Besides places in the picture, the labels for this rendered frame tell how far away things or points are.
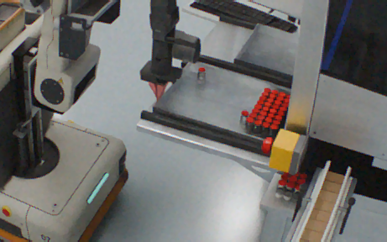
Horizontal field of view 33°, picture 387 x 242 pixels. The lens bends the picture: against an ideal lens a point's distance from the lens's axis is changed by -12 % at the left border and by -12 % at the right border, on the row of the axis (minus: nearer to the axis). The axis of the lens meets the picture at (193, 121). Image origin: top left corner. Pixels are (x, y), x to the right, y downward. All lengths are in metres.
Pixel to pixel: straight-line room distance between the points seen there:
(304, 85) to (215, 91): 0.48
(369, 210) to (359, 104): 0.34
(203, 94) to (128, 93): 1.55
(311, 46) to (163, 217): 1.49
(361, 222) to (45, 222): 1.19
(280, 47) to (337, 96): 0.72
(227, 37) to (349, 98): 0.81
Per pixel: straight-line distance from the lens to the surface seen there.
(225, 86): 2.14
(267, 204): 1.77
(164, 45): 1.91
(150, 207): 3.00
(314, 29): 1.62
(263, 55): 2.32
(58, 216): 2.55
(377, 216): 1.90
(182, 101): 2.07
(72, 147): 2.85
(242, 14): 2.67
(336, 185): 1.79
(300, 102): 1.73
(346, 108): 1.71
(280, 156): 1.72
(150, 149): 3.29
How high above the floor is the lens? 2.08
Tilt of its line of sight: 37 degrees down
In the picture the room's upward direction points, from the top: 5 degrees clockwise
